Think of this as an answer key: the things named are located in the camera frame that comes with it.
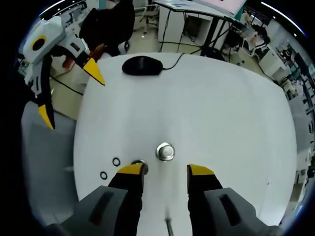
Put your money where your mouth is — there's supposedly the white desk with black legs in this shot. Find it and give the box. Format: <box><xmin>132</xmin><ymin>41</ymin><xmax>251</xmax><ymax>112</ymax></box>
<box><xmin>152</xmin><ymin>0</ymin><xmax>247</xmax><ymax>58</ymax></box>

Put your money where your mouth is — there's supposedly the person's body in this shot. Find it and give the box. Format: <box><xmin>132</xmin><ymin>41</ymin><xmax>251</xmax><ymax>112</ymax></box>
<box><xmin>78</xmin><ymin>0</ymin><xmax>136</xmax><ymax>58</ymax></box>

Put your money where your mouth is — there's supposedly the black computer mouse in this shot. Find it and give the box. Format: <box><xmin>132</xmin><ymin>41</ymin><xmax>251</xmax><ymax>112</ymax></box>
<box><xmin>122</xmin><ymin>56</ymin><xmax>163</xmax><ymax>76</ymax></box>

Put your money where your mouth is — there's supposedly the black mouse cable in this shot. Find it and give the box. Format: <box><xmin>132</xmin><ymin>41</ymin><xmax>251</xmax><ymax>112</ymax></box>
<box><xmin>161</xmin><ymin>52</ymin><xmax>186</xmax><ymax>71</ymax></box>

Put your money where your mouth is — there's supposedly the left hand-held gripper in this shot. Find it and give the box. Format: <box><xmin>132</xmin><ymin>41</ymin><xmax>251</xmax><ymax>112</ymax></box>
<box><xmin>21</xmin><ymin>16</ymin><xmax>106</xmax><ymax>130</ymax></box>

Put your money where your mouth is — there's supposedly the black floor cable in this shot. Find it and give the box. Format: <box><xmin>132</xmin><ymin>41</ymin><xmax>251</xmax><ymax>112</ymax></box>
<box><xmin>50</xmin><ymin>75</ymin><xmax>86</xmax><ymax>96</ymax></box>

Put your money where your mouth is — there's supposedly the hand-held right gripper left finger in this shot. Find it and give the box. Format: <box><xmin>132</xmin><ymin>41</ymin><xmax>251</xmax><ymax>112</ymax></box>
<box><xmin>46</xmin><ymin>163</ymin><xmax>145</xmax><ymax>236</ymax></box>

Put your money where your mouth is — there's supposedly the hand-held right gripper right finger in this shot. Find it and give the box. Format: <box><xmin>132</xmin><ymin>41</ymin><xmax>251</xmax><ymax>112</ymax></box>
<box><xmin>186</xmin><ymin>163</ymin><xmax>279</xmax><ymax>236</ymax></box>

